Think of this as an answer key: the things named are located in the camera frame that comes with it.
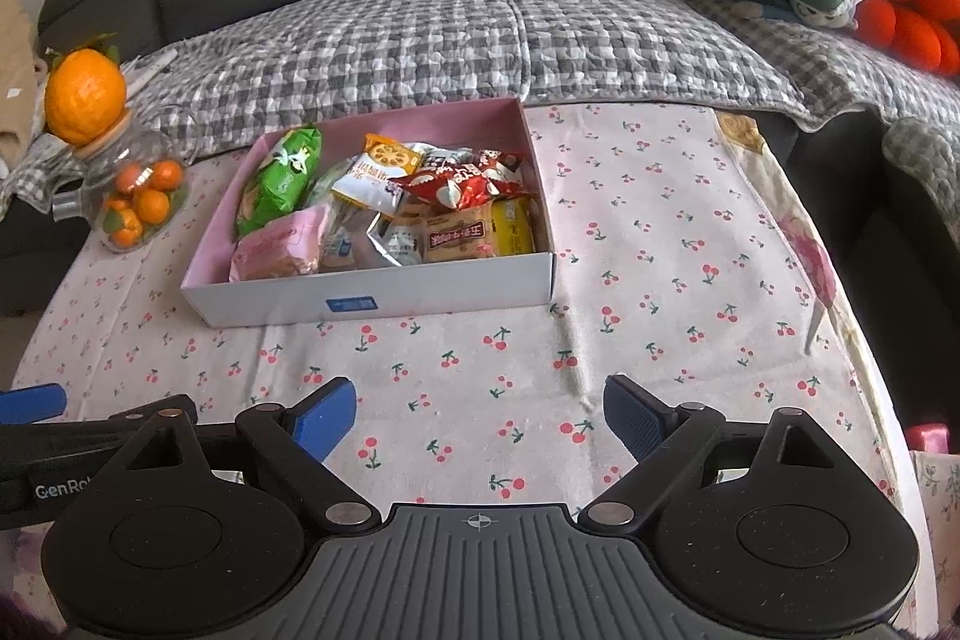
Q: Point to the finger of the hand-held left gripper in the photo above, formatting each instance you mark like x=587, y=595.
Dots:
x=30, y=403
x=90, y=434

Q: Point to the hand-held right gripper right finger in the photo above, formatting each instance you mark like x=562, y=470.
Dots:
x=637, y=415

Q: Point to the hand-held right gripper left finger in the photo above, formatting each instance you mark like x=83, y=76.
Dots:
x=326, y=419

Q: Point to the pink cardboard box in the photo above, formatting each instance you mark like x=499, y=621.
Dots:
x=450, y=302

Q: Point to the pink snack packet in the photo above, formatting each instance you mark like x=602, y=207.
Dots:
x=274, y=246

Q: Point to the yellow snack packet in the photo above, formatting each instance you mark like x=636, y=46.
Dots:
x=514, y=227

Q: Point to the brown snack packet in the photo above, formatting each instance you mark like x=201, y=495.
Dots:
x=461, y=235

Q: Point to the green chip packet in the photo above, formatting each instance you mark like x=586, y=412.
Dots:
x=277, y=182

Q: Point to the orange white lotus root packet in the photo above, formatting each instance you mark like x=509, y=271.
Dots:
x=371, y=171

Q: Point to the red snack packet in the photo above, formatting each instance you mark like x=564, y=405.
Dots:
x=457, y=182

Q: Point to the cherry print tablecloth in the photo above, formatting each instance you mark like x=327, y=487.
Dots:
x=675, y=235

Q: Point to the pile of small oranges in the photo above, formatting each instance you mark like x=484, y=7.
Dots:
x=150, y=205

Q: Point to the glass jar with wooden lid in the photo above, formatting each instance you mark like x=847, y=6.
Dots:
x=161, y=148

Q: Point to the pink shiny object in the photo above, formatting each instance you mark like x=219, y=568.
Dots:
x=934, y=437

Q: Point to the large orange with leaves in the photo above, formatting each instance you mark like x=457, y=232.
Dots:
x=82, y=96

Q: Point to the floral print fabric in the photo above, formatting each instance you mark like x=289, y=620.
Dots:
x=937, y=535

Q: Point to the beige cloth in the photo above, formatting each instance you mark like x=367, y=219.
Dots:
x=15, y=54

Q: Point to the grey checked quilt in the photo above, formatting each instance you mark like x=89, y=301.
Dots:
x=450, y=32

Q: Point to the blue plush toy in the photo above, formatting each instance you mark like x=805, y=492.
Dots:
x=757, y=2

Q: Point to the orange plush cushion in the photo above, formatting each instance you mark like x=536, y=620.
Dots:
x=915, y=32

